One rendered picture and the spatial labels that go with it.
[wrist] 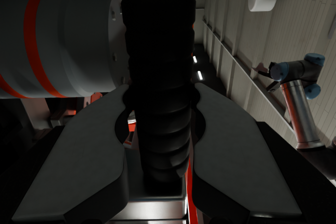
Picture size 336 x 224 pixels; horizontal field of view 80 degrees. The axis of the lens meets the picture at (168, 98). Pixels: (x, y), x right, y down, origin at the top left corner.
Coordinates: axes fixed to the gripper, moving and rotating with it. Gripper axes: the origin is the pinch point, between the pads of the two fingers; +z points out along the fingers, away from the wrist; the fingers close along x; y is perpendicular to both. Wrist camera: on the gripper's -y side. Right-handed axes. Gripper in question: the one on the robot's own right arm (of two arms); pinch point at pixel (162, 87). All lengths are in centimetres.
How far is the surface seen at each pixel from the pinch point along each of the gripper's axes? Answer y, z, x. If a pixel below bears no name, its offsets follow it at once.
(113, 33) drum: -0.2, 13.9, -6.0
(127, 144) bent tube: 15.9, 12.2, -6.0
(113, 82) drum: 5.1, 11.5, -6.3
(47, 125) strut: 16.0, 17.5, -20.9
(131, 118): 16.8, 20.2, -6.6
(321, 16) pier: 65, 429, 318
